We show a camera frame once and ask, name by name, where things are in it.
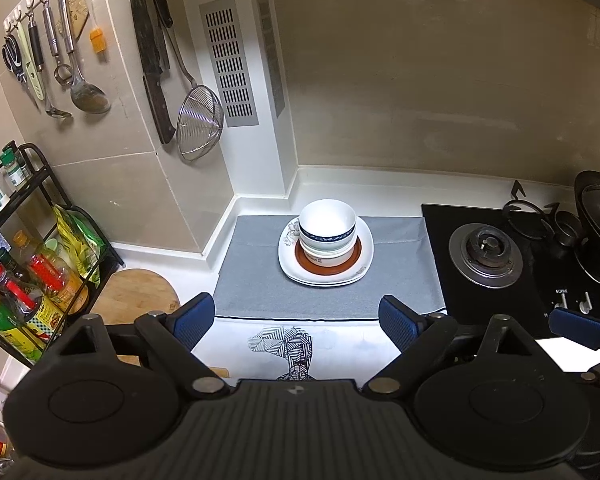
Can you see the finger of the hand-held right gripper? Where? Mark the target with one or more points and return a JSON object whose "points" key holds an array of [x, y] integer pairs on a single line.
{"points": [[577, 327]]}

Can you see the pale green peeler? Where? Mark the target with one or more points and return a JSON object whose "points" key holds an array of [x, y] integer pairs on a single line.
{"points": [[35, 80]]}

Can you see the round gas burner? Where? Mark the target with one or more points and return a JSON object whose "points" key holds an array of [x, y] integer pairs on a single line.
{"points": [[485, 255]]}

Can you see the black metal rack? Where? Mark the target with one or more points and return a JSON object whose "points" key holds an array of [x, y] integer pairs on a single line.
{"points": [[32, 152]]}

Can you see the white cloth geometric print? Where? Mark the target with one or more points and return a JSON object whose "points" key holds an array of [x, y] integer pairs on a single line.
{"points": [[230, 350]]}

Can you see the oil bottle with red label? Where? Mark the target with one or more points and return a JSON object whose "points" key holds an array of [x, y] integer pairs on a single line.
{"points": [[55, 275]]}

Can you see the stove knob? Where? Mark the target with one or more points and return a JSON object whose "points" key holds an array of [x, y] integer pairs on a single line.
{"points": [[561, 302], [586, 302]]}

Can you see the wide metal vent grille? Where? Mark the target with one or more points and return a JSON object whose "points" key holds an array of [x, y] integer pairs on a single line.
{"points": [[230, 60]]}

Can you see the orange silicone brush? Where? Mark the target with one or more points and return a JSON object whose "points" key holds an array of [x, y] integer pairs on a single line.
{"points": [[98, 41]]}

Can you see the round wooden cutting board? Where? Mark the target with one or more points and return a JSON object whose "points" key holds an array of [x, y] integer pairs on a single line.
{"points": [[130, 295]]}

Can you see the narrow metal vent grille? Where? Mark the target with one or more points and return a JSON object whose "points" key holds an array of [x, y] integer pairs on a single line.
{"points": [[272, 60]]}

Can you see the grey mat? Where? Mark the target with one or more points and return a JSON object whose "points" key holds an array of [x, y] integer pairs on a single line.
{"points": [[250, 285]]}

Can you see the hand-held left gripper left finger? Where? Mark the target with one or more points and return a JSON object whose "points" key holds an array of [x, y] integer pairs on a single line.
{"points": [[195, 317]]}

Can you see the wooden scrub brush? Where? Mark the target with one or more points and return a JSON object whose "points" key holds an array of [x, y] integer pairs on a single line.
{"points": [[78, 10]]}

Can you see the green lid spice jar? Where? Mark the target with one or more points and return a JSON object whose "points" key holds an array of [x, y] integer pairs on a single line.
{"points": [[16, 172]]}

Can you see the black gas stove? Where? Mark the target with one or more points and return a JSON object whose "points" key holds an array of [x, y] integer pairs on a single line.
{"points": [[440, 260]]}

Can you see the black pan support grate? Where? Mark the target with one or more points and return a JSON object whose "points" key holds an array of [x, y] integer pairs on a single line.
{"points": [[525, 210]]}

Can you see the red cap sauce bottle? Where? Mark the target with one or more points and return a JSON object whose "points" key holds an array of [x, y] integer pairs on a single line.
{"points": [[15, 292]]}

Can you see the green yellow snack bag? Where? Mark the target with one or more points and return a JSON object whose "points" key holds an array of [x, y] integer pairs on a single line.
{"points": [[77, 240]]}

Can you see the white bowl with blue band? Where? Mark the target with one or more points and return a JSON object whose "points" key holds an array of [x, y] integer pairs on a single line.
{"points": [[327, 220]]}

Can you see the steel ladle spoon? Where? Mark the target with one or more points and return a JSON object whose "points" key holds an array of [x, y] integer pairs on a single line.
{"points": [[89, 97]]}

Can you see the brown rimmed plate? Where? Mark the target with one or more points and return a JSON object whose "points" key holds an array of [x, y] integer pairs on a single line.
{"points": [[352, 260]]}

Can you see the yellow cap green bottle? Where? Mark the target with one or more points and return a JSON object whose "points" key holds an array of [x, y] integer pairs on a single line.
{"points": [[5, 327]]}

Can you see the large white bowl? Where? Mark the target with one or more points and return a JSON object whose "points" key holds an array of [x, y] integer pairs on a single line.
{"points": [[330, 256]]}

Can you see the dark glass bottle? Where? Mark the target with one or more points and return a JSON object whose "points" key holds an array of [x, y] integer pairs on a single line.
{"points": [[9, 262]]}

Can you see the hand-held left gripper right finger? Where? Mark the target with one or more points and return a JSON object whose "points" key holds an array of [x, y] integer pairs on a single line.
{"points": [[397, 322]]}

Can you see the white floral square plate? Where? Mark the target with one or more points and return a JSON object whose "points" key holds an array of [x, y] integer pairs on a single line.
{"points": [[287, 255]]}

